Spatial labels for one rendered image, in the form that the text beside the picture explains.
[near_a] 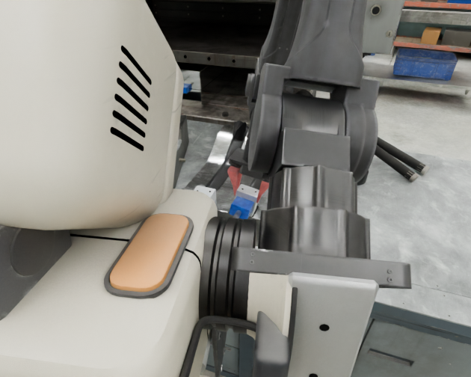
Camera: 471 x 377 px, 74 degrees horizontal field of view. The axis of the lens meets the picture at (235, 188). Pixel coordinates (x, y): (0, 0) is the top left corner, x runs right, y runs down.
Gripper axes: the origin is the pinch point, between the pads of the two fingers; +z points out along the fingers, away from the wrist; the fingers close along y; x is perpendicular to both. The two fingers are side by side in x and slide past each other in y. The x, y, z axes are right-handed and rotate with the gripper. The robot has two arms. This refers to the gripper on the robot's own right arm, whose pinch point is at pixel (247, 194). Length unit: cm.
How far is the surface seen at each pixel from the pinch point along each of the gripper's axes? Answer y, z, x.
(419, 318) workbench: -41.5, 11.1, 6.4
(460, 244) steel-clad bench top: -52, 4, -17
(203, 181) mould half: 14.0, 6.0, -9.4
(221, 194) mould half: 7.3, 5.3, -5.2
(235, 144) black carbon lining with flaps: 11.4, 0.6, -26.5
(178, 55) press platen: 58, -10, -78
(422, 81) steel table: -106, 6, -355
